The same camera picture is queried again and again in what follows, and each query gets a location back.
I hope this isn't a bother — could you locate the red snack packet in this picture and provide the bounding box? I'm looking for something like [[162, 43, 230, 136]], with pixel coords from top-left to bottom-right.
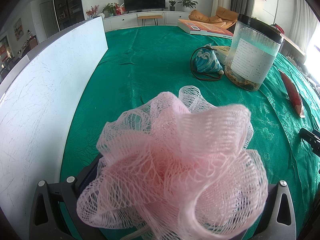
[[279, 70, 305, 118]]

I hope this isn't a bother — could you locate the pink mesh bath loofah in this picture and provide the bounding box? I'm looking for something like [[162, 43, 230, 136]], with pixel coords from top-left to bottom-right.
[[76, 86, 268, 239]]

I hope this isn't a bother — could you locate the small gold paper box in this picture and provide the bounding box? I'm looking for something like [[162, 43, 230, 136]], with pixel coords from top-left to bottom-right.
[[213, 46, 230, 59]]

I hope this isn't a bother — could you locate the blue wave pattern pouch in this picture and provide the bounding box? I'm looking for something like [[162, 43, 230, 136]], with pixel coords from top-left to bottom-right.
[[190, 44, 224, 81]]

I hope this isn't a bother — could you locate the white cardboard box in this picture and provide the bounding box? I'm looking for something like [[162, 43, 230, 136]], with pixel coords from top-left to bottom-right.
[[1, 17, 108, 239]]

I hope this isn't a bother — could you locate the clear jar black lid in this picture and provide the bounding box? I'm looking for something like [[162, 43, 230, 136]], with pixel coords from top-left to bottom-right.
[[225, 14, 283, 92]]

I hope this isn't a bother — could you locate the orange lounge chair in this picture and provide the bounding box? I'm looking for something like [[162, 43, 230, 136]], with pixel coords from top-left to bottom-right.
[[189, 7, 239, 29]]

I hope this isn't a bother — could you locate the orange hardcover book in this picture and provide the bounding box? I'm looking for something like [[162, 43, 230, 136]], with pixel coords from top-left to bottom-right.
[[177, 19, 233, 39]]

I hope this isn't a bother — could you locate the green satin tablecloth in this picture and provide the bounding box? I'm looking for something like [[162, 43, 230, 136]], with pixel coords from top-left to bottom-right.
[[60, 26, 319, 231]]

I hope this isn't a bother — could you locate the green potted plant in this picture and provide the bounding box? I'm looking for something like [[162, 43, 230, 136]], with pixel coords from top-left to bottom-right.
[[178, 0, 198, 12]]

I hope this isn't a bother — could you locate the small potted plant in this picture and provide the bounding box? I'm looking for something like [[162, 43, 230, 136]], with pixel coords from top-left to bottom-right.
[[169, 0, 176, 11]]

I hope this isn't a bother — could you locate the red flower vase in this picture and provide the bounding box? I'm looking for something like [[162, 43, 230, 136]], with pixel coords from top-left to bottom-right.
[[86, 5, 99, 18]]

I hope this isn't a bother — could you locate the white tv cabinet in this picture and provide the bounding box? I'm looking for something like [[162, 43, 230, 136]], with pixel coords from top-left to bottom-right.
[[103, 11, 189, 32]]

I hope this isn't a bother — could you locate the wooden bench stool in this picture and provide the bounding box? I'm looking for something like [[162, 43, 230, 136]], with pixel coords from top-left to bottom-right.
[[137, 15, 163, 27]]

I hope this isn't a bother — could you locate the leafy plant on cabinet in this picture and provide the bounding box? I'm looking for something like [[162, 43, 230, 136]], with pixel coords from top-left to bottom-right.
[[102, 3, 118, 17]]

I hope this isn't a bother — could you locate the black flat television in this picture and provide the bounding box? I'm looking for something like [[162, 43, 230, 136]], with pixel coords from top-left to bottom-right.
[[123, 0, 167, 12]]

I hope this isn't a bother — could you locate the black glass display cabinet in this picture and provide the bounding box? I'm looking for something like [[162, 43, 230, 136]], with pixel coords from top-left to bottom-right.
[[53, 0, 85, 30]]

